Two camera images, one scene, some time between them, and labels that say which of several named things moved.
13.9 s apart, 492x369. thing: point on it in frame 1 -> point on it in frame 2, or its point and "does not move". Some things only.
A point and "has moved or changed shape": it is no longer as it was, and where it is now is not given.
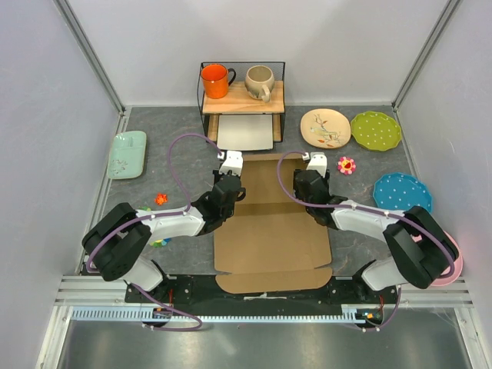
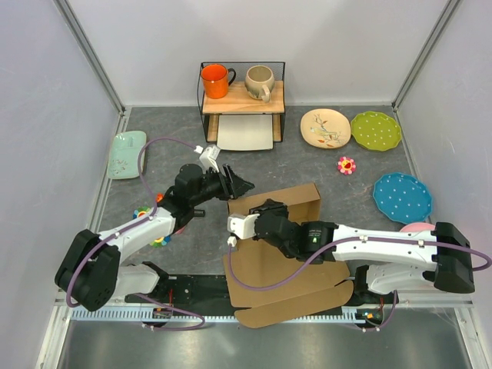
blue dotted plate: (401, 191) does not move
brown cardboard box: (271, 243) has moved or changed shape
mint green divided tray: (127, 155) does not move
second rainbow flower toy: (161, 242) does not move
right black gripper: (326, 181) -> (271, 206)
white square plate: (245, 132) does not move
